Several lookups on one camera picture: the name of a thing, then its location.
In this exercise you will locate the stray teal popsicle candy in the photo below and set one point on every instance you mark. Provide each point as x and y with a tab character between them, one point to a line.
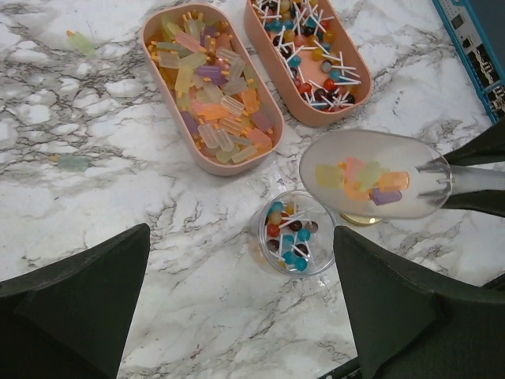
70	162

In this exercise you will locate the stray green popsicle candy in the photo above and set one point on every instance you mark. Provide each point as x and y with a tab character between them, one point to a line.
81	43

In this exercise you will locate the pink tray of gummy candies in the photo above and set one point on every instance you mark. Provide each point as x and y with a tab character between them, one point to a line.
223	110

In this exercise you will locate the gold jar lid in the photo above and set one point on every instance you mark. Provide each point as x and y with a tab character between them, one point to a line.
360	221

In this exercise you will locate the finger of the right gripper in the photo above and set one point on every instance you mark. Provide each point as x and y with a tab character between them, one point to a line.
488	201
488	147

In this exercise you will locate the pink tray of lollipops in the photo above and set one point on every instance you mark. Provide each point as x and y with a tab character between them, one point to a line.
312	61

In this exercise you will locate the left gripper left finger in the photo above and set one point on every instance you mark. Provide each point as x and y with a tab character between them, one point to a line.
71	319

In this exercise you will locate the clear plastic scoop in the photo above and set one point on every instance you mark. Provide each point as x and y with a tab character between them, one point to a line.
387	176

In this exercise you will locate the blue network switch box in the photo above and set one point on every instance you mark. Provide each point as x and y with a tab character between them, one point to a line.
476	29

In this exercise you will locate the clear glass jar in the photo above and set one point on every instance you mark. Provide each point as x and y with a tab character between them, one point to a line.
294	232

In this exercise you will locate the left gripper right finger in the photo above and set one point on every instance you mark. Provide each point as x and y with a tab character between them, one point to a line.
411	322

